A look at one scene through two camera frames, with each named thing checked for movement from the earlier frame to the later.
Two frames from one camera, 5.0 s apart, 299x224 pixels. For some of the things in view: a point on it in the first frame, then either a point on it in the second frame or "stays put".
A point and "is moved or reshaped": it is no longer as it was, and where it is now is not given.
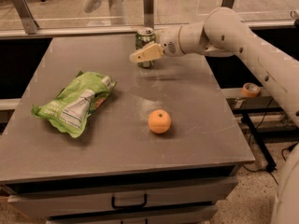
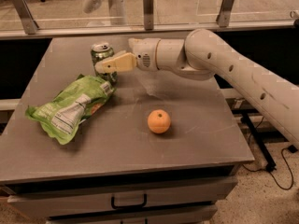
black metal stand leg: [259, 142] stays put
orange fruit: [159, 121] stays put
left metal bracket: [23, 9] stays put
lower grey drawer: [180, 217] stays put
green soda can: [145, 36] to [101, 51]
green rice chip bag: [69, 109] is moved or reshaped
